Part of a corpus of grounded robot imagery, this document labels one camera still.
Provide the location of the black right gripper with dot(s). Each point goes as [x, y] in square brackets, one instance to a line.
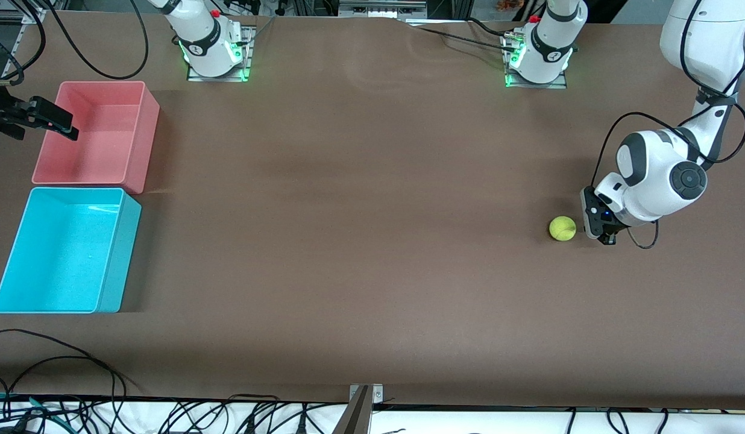
[11, 117]

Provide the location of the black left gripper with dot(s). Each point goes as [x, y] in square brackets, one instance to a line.
[611, 229]

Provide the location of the yellow-green tennis ball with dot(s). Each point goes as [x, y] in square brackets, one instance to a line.
[562, 228]

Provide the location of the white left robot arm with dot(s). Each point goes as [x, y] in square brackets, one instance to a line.
[662, 181]

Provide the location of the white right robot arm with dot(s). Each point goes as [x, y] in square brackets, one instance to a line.
[204, 36]

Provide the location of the pink plastic bin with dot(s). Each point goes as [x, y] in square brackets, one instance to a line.
[101, 157]

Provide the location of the blue plastic bin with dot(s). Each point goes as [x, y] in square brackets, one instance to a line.
[59, 259]

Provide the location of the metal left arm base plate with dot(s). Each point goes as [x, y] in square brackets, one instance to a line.
[562, 83]

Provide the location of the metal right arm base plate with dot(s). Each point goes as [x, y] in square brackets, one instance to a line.
[247, 54]

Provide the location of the metal bracket plate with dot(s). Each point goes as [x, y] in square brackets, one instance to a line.
[377, 395]

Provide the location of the dark camera mount pole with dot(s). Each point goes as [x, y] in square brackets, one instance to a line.
[355, 419]

